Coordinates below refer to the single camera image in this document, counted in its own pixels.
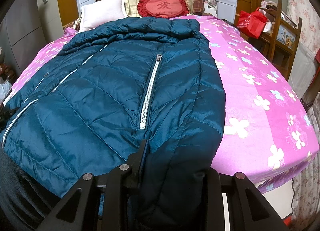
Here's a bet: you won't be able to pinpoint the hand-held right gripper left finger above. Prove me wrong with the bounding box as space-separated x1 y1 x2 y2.
37 139 148 231

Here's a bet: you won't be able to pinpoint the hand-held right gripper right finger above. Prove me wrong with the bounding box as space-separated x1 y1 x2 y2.
207 168 288 231

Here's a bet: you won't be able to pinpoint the teal puffer jacket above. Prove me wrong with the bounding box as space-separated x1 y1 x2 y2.
0 17 227 231

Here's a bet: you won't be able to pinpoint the floral lace bed skirt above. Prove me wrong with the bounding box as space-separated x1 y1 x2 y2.
291 107 320 229

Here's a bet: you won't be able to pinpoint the pink floral bedsheet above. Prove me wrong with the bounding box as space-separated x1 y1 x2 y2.
10 13 320 194

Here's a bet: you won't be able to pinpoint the person's dark trousers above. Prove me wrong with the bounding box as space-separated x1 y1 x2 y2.
0 146 66 231

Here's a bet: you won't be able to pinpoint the pale pink pillow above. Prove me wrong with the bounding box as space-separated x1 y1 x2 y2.
79 0 129 32

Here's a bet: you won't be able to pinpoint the red heart cushion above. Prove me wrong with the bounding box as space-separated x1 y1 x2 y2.
137 0 190 19

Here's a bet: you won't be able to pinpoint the red shopping bag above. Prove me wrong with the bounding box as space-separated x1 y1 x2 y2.
237 7 268 39

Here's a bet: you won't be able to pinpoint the grey wardrobe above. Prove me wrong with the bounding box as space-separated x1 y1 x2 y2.
0 0 63 81

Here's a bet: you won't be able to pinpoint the wooden chair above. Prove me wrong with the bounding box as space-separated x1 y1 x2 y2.
260 0 303 79

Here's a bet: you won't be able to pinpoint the white floral curtain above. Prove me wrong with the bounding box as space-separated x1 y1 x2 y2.
287 0 320 58

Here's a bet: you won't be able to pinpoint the wall poster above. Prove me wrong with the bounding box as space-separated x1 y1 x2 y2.
202 0 218 17

